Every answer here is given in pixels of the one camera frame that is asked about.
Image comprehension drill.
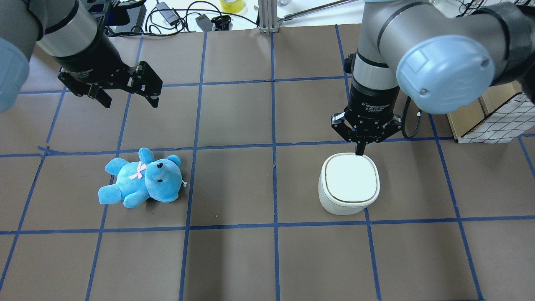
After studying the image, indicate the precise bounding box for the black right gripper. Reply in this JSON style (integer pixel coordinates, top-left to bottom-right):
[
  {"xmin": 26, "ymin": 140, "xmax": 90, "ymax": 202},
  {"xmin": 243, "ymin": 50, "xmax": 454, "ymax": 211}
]
[{"xmin": 331, "ymin": 80, "xmax": 401, "ymax": 156}]

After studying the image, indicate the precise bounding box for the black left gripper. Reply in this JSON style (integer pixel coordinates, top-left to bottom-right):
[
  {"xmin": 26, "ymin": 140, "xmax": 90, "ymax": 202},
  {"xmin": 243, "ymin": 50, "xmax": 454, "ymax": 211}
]
[{"xmin": 53, "ymin": 31, "xmax": 163, "ymax": 108}]

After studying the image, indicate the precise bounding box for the white trash can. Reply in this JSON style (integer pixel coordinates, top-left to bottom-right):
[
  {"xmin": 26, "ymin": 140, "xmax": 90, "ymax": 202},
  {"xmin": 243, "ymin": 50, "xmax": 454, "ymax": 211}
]
[{"xmin": 318, "ymin": 153, "xmax": 380, "ymax": 215}]

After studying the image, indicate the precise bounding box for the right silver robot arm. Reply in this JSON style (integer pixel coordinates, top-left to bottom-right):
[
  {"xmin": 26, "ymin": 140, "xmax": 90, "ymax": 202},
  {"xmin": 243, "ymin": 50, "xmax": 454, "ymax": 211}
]
[{"xmin": 331, "ymin": 0, "xmax": 535, "ymax": 156}]

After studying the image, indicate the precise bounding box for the black power brick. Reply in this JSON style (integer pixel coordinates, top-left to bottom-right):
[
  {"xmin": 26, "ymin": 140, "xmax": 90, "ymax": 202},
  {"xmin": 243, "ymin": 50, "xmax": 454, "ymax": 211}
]
[{"xmin": 155, "ymin": 2, "xmax": 180, "ymax": 26}]

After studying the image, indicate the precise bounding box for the blue teddy bear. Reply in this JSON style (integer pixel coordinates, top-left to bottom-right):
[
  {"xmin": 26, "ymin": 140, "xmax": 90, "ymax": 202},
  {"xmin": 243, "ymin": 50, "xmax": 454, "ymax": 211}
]
[{"xmin": 98, "ymin": 148, "xmax": 187, "ymax": 208}]

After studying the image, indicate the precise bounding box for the yellow tape roll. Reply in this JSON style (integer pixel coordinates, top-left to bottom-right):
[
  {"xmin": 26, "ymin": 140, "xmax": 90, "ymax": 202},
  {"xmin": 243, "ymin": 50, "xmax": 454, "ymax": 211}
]
[{"xmin": 219, "ymin": 0, "xmax": 246, "ymax": 14}]

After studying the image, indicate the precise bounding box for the long metal rod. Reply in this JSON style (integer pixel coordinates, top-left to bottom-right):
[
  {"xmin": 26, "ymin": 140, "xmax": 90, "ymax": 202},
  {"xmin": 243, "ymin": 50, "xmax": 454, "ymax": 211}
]
[{"xmin": 278, "ymin": 0, "xmax": 357, "ymax": 23}]

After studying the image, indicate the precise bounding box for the wooden box with grid cloth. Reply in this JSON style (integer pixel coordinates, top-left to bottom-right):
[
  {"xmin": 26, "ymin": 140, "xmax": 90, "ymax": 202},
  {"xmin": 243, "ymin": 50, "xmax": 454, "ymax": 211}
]
[{"xmin": 447, "ymin": 81, "xmax": 535, "ymax": 144}]

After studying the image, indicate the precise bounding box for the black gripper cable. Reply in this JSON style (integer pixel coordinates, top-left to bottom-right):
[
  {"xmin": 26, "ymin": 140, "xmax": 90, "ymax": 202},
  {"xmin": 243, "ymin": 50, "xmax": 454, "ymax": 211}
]
[{"xmin": 401, "ymin": 97, "xmax": 422, "ymax": 139}]

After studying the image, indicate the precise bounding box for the aluminium frame post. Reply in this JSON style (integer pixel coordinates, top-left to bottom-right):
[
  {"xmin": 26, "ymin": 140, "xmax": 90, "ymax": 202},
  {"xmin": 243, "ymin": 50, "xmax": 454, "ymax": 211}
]
[{"xmin": 258, "ymin": 0, "xmax": 280, "ymax": 33}]

